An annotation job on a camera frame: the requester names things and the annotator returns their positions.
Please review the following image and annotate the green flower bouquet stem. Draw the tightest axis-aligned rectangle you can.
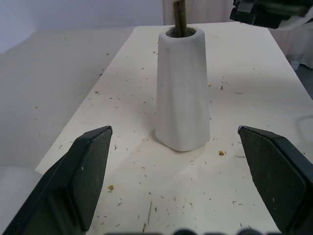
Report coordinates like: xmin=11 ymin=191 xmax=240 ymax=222
xmin=173 ymin=0 xmax=188 ymax=38

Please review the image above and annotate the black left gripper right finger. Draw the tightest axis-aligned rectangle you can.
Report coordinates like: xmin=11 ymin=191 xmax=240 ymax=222
xmin=237 ymin=125 xmax=313 ymax=235

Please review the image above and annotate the white tapered ceramic vase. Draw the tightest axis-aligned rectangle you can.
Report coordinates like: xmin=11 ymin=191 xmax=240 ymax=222
xmin=155 ymin=26 xmax=211 ymax=152

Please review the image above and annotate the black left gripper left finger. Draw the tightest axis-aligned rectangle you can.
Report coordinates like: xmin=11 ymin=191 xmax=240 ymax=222
xmin=0 ymin=125 xmax=113 ymax=235

